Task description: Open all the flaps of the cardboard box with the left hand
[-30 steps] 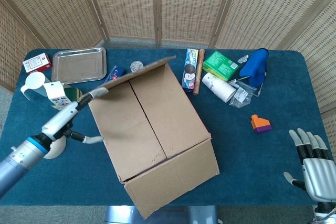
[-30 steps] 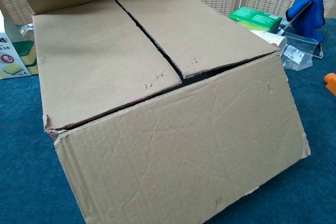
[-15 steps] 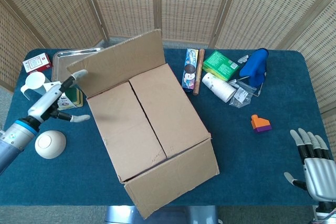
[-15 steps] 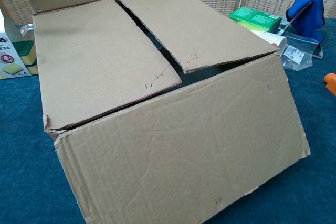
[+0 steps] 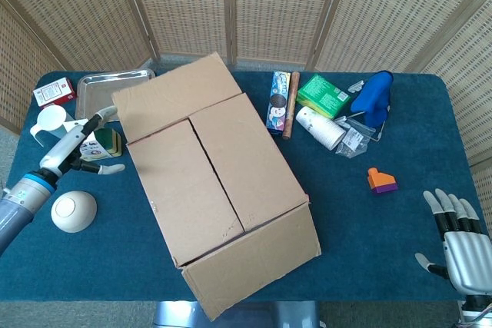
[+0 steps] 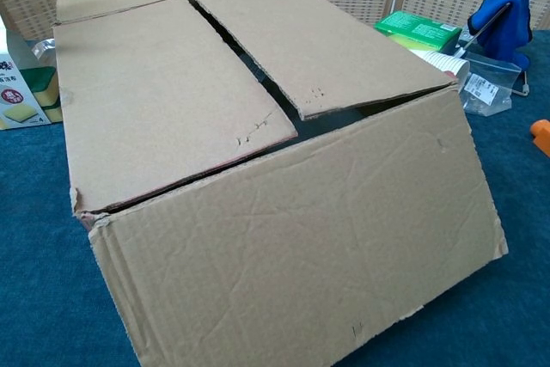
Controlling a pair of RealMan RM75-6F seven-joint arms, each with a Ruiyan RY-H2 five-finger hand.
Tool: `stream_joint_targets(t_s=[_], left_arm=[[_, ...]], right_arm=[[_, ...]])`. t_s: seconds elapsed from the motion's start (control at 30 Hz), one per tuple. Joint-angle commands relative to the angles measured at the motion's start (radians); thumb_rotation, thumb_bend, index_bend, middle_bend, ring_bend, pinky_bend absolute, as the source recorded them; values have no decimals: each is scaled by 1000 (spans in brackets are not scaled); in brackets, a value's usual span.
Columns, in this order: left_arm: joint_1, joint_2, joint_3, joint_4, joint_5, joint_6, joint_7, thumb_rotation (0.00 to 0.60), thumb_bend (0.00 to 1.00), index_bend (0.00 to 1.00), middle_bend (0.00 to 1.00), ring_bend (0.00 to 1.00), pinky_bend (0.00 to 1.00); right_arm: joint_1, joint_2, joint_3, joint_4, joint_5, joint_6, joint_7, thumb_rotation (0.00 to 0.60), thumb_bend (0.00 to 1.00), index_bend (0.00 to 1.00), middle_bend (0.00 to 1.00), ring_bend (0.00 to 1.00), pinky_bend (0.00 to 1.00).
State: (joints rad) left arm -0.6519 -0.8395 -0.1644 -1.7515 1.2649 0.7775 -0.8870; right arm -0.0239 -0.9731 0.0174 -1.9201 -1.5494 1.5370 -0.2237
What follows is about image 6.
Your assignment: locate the large brown cardboard box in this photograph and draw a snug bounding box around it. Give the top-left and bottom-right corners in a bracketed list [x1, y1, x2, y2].
[51, 0, 510, 367]

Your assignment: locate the green box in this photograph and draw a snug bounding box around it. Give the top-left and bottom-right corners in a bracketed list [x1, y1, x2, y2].
[373, 9, 463, 52]

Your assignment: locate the metal tray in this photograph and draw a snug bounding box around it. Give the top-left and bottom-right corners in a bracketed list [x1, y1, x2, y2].
[32, 38, 57, 61]

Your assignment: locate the sponge pack carton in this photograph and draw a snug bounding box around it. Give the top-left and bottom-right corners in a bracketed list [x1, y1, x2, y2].
[0, 27, 61, 131]

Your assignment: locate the blue table cover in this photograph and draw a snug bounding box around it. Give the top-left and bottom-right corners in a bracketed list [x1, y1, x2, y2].
[0, 27, 550, 367]

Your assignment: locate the white paper cup stack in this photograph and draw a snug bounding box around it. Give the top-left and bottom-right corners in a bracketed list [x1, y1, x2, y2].
[423, 49, 472, 93]

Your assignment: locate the clear zip bag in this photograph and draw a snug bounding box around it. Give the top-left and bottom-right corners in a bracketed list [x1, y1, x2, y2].
[457, 51, 528, 118]

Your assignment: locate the blue cloth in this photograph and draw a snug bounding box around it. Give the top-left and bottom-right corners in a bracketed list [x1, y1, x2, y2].
[467, 0, 538, 71]

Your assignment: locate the orange purple toy block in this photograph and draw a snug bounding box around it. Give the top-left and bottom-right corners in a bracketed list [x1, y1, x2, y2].
[529, 119, 550, 157]

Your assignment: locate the metal wire stand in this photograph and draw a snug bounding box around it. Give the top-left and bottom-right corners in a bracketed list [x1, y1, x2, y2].
[455, 1, 530, 97]

